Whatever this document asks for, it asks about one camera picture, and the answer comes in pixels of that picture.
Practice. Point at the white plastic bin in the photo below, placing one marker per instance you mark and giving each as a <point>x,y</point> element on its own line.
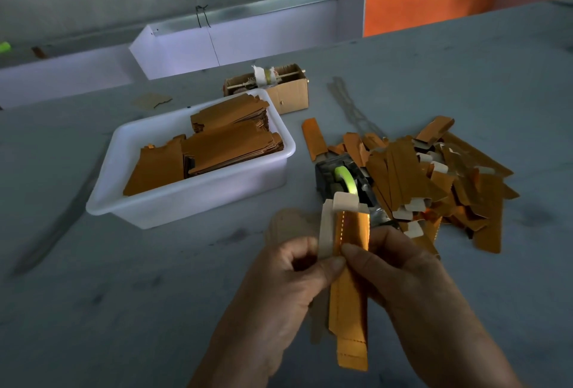
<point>188,200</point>

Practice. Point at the black tape dispenser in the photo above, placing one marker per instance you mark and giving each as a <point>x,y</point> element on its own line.
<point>324,182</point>

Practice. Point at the pile of gold boxes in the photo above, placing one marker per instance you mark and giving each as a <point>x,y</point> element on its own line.
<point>403,173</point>

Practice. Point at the small brown object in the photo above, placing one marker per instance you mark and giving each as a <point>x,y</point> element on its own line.
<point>39,52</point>

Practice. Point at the small cardboard box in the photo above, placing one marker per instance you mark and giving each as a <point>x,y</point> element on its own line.
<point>294,95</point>

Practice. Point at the gold cartons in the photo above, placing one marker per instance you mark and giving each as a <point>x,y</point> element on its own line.
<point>233,142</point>

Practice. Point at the person's left forearm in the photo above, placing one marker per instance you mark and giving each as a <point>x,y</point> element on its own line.
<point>228,372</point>

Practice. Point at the person's right hand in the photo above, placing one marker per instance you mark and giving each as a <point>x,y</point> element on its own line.
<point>421,298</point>

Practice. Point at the person's right forearm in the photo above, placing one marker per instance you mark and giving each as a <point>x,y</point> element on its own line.
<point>470,374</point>

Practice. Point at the person's left hand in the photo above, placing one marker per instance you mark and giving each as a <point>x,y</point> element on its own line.
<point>269,303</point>

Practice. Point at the neon green object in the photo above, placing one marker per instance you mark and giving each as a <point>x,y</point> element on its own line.
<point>4,47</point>

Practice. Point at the gold box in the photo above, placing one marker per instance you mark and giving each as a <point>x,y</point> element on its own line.
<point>349,312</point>

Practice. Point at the green tape roll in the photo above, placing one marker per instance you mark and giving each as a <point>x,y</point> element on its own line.
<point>347,177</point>

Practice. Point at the long white tray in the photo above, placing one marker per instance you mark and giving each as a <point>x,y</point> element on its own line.
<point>286,30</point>
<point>63,77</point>

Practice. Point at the pile of beige blanks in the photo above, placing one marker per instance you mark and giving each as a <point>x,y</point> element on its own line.
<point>286,222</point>

